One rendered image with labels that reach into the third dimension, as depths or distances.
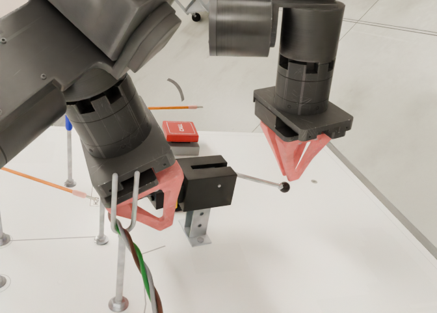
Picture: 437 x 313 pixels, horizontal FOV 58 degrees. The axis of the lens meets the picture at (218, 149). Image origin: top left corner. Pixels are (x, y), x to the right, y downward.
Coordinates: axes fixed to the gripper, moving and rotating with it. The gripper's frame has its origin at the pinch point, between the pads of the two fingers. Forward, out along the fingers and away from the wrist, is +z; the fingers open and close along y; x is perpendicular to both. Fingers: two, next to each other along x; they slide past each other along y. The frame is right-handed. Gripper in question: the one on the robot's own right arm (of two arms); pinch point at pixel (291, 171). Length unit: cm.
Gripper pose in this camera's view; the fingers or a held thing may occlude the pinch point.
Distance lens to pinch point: 48.2
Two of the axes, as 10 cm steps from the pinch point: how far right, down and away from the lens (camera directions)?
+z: -0.1, 8.4, 5.4
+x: 9.1, -2.2, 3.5
